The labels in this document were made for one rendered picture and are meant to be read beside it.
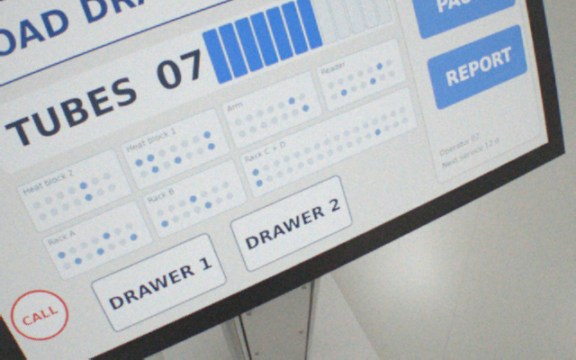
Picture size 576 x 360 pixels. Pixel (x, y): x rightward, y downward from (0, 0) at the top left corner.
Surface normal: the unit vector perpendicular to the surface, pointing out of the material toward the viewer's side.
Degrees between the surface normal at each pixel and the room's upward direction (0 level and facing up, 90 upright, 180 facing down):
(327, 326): 5
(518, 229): 0
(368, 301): 0
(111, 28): 50
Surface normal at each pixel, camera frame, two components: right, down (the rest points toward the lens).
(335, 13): 0.34, 0.25
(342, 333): 0.07, -0.55
